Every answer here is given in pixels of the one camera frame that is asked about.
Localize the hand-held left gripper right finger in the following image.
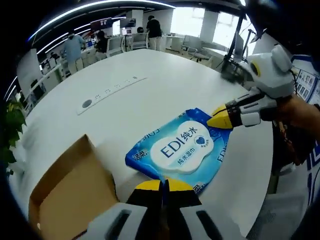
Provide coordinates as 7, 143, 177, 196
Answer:
164, 178, 243, 240

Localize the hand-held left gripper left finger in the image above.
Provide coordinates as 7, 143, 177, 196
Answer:
85, 180, 164, 240

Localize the brown cardboard shoe box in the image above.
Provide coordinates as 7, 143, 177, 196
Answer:
28, 134, 121, 240

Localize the blue wet wipes soft item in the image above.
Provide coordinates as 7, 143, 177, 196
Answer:
124, 107, 235, 196

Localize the person's right hand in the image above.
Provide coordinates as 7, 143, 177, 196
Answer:
260, 95, 320, 128

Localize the blue white notice board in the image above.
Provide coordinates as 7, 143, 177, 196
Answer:
291, 54, 320, 105

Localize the dark red patterned object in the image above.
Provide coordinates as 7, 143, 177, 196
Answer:
271, 119, 311, 166

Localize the white office chair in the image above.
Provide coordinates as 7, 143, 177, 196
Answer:
131, 32, 149, 51
181, 34, 211, 64
106, 37, 126, 59

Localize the white table socket strip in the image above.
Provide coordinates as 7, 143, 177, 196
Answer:
76, 76, 149, 117

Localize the green potted plant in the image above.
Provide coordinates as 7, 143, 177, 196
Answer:
4, 101, 28, 176

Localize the long curved ceiling light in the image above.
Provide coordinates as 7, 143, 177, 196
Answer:
26, 0, 137, 43

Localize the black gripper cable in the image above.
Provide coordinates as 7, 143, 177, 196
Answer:
287, 66, 301, 96

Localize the dark wall display screen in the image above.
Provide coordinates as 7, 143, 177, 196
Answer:
90, 18, 115, 33

